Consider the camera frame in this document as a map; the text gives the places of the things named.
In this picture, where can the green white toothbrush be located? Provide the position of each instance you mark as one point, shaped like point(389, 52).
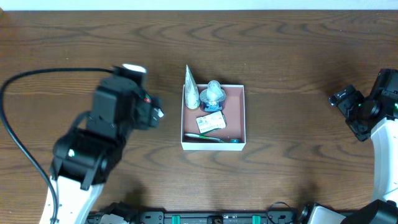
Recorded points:
point(219, 140)

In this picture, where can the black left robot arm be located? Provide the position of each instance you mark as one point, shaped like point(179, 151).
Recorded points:
point(93, 146)

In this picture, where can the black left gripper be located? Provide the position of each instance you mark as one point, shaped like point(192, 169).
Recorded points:
point(148, 109)

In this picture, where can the white cardboard box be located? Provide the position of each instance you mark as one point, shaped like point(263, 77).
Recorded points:
point(233, 135)

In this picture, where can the red Colgate toothpaste tube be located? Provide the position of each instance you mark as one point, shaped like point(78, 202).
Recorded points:
point(153, 106)

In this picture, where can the black mounting rail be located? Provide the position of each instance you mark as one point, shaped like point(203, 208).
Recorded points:
point(278, 212)

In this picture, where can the white Pantene conditioner tube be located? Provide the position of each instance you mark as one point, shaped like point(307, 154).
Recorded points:
point(192, 96)

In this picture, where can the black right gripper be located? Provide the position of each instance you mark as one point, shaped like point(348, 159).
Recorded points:
point(343, 98)

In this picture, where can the green Dettol soap bar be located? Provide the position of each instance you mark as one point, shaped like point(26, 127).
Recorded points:
point(211, 122)

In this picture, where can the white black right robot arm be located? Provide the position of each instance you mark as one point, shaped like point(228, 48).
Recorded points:
point(383, 206)

